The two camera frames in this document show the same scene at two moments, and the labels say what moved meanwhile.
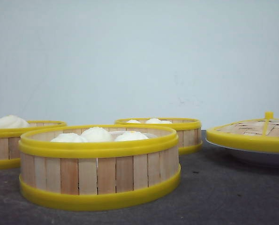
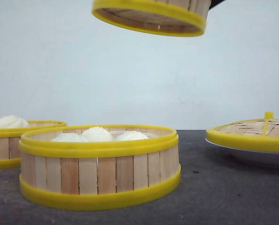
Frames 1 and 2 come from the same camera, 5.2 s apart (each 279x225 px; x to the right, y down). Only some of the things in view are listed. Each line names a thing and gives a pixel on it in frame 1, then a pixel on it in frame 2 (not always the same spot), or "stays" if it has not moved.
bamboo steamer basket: [188, 131] → [173, 18]
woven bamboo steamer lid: [266, 134] stays
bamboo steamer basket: [4, 144] stays
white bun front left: [69, 138] stays
